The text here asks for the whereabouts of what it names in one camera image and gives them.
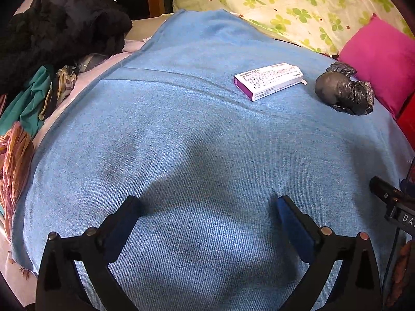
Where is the black cable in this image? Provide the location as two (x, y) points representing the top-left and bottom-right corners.
(383, 228), (401, 299)

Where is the grey yellow patterned cloth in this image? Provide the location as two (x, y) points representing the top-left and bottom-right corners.
(39, 53), (109, 120)

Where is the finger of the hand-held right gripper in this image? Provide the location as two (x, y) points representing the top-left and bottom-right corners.
(370, 176), (406, 206)

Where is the blue knit blanket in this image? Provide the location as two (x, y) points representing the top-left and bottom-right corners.
(11, 8), (415, 311)

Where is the white purple medicine box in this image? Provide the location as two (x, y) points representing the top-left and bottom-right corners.
(234, 63), (307, 102)

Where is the pink pillow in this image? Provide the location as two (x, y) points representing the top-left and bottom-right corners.
(337, 15), (415, 120)

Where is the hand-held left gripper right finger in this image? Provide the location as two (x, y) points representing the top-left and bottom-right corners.
(276, 195), (383, 311)

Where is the teal cloth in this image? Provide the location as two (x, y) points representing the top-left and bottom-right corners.
(0, 65), (56, 138)

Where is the black crumpled plastic bag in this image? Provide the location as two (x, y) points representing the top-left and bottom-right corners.
(315, 61), (376, 116)

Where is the green clover print pillow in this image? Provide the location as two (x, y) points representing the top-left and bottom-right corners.
(172, 0), (407, 57)

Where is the orange patterned cloth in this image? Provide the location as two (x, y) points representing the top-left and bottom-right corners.
(0, 121), (36, 221)

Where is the black cloth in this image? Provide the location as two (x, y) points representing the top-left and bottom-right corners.
(0, 0), (133, 94)

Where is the red cloth bag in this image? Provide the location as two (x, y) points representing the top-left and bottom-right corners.
(396, 92), (415, 151)

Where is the person's right forearm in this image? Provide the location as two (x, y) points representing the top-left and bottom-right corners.
(387, 241), (415, 311)

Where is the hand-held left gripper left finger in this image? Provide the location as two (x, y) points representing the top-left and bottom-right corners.
(35, 195), (141, 311)

